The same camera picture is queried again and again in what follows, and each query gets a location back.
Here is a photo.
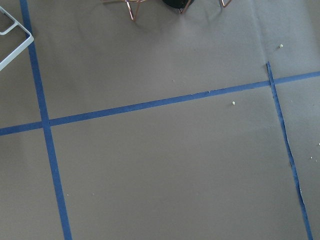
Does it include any white metal frame rack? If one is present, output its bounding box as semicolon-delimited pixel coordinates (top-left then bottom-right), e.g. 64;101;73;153
0;6;34;71

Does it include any dark wine bottle upper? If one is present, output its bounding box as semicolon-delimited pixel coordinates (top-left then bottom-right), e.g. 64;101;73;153
162;0;194;13

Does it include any copper wire bottle rack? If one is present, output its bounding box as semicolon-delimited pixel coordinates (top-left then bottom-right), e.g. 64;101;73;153
101;0;233;23

